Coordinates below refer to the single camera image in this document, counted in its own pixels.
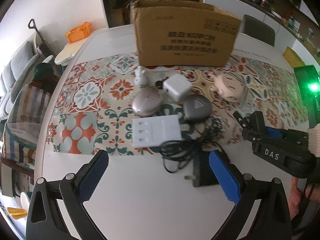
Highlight pink round cartoon device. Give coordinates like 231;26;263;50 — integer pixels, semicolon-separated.
210;74;245;102

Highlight grey triangular logo case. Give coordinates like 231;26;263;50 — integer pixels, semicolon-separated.
183;94;212;122

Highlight black power adapter with cable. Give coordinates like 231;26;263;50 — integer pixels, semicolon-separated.
159;116;232;188

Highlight white square power adapter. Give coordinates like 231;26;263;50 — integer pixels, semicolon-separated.
163;74;193;102

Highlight white charger box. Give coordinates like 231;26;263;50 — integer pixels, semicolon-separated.
132;115;182;148

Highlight white rabbit figurine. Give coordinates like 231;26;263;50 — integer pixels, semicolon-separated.
134;66;149;87

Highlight person's right hand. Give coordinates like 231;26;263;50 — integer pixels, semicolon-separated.
287;177;302;219

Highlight yellow woven tissue box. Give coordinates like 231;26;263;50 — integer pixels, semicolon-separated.
283;47;305;70

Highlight dark chair at right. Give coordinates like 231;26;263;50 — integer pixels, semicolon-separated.
241;15;276;47

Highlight white sideboard cabinet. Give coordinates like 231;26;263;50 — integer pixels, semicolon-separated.
203;0;319;59

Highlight patterned table runner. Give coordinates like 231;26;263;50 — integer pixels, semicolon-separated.
46;52;311;157

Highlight brown cardboard box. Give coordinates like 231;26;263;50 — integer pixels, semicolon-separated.
131;0;241;67

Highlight grey sofa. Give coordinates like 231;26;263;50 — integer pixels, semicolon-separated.
1;41;41;121

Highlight white tower fan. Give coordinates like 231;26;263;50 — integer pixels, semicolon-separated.
42;55;54;63

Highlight black upright vacuum cleaner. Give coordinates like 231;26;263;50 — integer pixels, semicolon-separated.
28;18;55;58

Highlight cream flower-shaped side table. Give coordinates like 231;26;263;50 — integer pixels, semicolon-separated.
54;30;96;66

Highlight orange plastic crate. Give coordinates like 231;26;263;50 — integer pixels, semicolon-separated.
65;22;93;43

